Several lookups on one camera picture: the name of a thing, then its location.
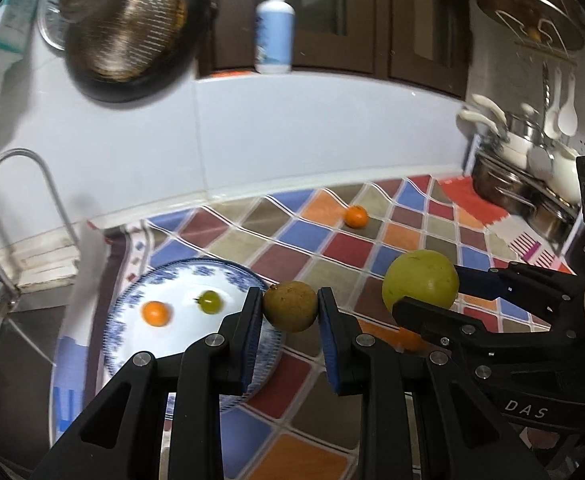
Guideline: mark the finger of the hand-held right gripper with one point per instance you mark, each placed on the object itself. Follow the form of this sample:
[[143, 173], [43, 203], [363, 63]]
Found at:
[[452, 325], [487, 282]]

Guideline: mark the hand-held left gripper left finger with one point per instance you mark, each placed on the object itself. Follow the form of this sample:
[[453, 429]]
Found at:
[[252, 341]]

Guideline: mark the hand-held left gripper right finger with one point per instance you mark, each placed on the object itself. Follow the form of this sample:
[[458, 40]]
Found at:
[[328, 346]]

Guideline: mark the brown round fruit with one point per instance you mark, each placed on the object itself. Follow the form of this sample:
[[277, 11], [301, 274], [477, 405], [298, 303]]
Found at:
[[291, 307]]

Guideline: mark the large green round fruit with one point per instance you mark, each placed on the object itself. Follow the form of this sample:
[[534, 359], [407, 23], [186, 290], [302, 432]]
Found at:
[[420, 279]]

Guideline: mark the blue patterned white plate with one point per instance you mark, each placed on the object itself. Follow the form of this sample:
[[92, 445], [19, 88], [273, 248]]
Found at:
[[177, 282]]

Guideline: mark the small mandarin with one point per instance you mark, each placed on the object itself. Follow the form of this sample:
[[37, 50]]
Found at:
[[356, 216]]

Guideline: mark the white red striped sheet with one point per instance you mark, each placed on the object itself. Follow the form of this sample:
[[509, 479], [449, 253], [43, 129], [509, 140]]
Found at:
[[527, 247]]

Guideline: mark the green cherry tomato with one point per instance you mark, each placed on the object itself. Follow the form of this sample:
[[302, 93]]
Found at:
[[210, 302]]

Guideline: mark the red foam mat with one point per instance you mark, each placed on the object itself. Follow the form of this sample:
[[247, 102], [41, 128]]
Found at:
[[472, 197]]

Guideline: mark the small steel pot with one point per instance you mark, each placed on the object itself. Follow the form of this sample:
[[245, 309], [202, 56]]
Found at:
[[549, 222]]

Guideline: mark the small orange kumquat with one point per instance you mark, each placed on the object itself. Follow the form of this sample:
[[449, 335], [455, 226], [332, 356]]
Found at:
[[157, 313]]

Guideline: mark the large steel pot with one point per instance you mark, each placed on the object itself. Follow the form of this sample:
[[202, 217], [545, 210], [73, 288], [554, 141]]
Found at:
[[502, 182]]

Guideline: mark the colourful diamond pattern mat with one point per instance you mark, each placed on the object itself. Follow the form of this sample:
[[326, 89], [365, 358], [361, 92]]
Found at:
[[292, 240]]

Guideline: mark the metal spatula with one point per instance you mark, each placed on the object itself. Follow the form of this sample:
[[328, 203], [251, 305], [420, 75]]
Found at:
[[539, 160]]

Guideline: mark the white ceramic jar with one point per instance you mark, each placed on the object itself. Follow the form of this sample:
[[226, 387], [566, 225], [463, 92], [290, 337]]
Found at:
[[566, 172]]

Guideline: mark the steel kitchen sink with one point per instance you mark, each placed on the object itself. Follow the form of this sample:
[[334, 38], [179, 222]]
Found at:
[[17, 370]]

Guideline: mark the black frying pan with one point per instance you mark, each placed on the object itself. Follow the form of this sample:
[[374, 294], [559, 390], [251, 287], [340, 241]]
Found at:
[[115, 92]]

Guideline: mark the dark wooden cabinet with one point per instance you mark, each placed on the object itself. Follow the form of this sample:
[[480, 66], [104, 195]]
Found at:
[[367, 10]]

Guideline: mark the white blue pump bottle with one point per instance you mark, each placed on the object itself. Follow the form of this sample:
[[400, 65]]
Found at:
[[274, 30]]

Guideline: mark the golden ribbed basket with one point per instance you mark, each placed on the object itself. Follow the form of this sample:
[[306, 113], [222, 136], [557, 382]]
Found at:
[[127, 35]]

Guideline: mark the white wall socket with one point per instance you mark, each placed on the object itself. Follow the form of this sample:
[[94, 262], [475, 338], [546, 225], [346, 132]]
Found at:
[[582, 147]]

